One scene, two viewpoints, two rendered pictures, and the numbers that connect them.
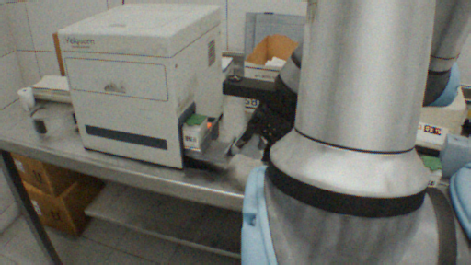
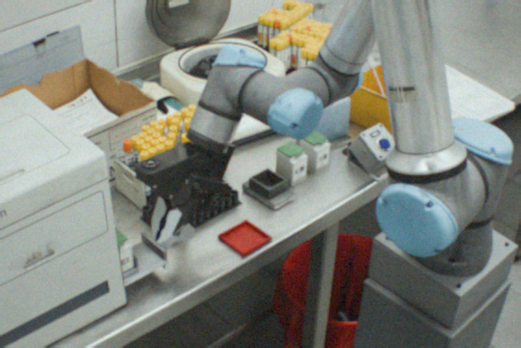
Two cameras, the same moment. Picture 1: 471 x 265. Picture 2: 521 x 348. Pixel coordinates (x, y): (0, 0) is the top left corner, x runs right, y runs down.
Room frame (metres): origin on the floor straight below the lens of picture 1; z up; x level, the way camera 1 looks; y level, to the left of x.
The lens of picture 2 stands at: (-0.02, 0.74, 1.72)
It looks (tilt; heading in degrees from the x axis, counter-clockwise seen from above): 35 degrees down; 300
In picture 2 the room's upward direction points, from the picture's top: 1 degrees clockwise
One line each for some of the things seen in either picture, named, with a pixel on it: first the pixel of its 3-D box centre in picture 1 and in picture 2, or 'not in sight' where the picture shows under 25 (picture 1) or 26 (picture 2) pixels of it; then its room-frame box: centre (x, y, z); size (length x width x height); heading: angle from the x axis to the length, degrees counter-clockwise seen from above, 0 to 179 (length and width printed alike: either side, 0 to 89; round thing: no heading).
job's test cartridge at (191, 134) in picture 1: (195, 133); (115, 255); (0.62, 0.09, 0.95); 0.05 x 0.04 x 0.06; 163
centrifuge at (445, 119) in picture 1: (419, 105); (226, 86); (0.78, -0.50, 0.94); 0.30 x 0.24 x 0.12; 154
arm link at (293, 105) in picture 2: not in sight; (287, 101); (0.44, -0.15, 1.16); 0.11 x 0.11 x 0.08; 80
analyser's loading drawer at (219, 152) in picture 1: (187, 142); (106, 272); (0.62, 0.11, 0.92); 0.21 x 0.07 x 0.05; 73
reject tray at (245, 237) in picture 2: not in sight; (245, 237); (0.51, -0.13, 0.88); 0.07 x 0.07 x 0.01; 73
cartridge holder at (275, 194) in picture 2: not in sight; (268, 186); (0.54, -0.27, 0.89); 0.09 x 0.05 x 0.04; 164
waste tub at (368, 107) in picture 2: not in sight; (384, 100); (0.46, -0.65, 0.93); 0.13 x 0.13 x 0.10; 78
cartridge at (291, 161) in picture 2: not in sight; (291, 164); (0.53, -0.34, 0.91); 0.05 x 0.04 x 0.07; 163
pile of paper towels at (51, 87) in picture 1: (61, 88); not in sight; (0.98, 0.60, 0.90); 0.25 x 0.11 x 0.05; 73
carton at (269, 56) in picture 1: (294, 74); (75, 127); (0.94, -0.17, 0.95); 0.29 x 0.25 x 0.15; 163
